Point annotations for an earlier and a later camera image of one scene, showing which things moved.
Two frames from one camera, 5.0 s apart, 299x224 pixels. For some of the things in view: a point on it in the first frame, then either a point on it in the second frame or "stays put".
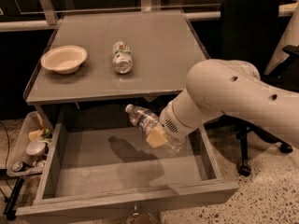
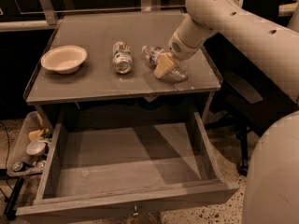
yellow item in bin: [33, 135] stays put
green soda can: [121, 58] stays put
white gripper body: [168, 120] → [180, 49]
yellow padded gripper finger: [158, 137] → [164, 63]
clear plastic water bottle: [147, 120] → [177, 74]
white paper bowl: [64, 59] stays put
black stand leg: [9, 210] stays put
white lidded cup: [35, 147] stays put
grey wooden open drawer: [95, 163] stays put
